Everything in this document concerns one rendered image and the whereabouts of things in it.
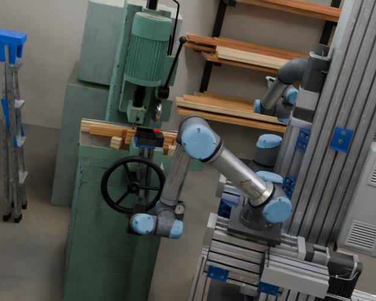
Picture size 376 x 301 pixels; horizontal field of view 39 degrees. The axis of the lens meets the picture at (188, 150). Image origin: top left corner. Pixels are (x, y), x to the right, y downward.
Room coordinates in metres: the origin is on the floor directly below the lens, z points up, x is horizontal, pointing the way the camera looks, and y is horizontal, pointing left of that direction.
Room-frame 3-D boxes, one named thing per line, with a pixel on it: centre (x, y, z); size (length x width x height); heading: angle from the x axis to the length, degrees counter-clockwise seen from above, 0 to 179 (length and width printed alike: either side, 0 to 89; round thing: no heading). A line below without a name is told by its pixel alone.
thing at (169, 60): (2.69, 0.20, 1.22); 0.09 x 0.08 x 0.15; 15
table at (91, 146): (2.35, 0.21, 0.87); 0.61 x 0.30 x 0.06; 105
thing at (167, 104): (2.66, 0.18, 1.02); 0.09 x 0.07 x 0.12; 105
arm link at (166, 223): (1.82, 0.01, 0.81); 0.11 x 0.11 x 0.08; 11
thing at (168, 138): (2.39, 0.20, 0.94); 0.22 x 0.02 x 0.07; 105
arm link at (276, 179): (2.01, -0.35, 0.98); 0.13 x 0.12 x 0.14; 11
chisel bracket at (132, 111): (2.46, 0.29, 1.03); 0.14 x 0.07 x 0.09; 15
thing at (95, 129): (2.47, 0.19, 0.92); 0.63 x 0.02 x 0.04; 105
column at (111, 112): (2.72, 0.36, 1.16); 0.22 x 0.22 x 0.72; 15
